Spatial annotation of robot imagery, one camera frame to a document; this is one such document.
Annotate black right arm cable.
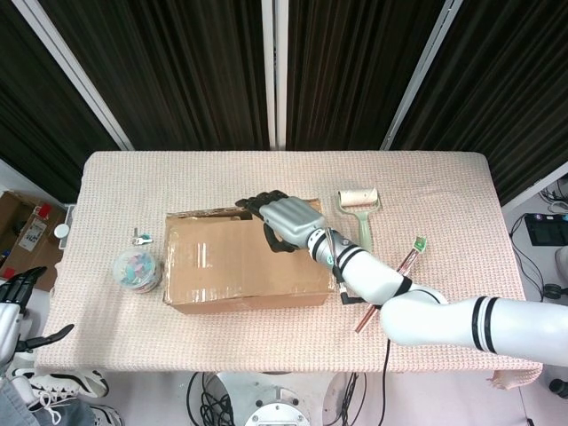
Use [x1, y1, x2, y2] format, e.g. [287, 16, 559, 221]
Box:
[327, 225, 394, 374]

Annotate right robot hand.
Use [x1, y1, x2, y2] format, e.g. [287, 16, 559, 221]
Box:
[233, 189, 328, 256]

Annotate packaged chopsticks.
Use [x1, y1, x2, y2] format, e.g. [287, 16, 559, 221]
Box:
[353, 236, 428, 334]

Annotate white partition frame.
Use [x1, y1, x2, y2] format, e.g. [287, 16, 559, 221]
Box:
[379, 0, 463, 151]
[12, 0, 135, 151]
[260, 0, 289, 150]

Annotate silver robot base column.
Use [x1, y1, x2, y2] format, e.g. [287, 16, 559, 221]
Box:
[243, 384, 314, 426]

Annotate green handled lint roller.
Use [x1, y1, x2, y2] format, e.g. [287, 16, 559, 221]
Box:
[335, 187, 383, 250]

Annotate white black sneaker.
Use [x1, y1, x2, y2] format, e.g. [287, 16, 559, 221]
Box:
[87, 404, 123, 426]
[24, 369, 110, 399]

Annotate blue jeans leg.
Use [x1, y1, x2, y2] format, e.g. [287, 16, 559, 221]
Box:
[0, 375, 97, 426]

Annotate brown cardboard box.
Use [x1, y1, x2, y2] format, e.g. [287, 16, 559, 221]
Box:
[162, 197, 336, 317]

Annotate pink waffle tablecloth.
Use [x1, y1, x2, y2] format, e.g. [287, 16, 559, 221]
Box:
[34, 150, 545, 392]

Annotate clear tub of coloured clips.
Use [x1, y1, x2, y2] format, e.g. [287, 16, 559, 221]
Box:
[111, 248, 162, 294]

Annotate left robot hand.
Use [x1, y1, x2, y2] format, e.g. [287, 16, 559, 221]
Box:
[0, 265, 75, 369]

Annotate black electronic device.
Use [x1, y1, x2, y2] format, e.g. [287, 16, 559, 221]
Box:
[525, 212, 568, 247]

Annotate black cable bundle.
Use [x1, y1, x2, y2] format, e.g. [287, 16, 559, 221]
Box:
[185, 371, 234, 426]

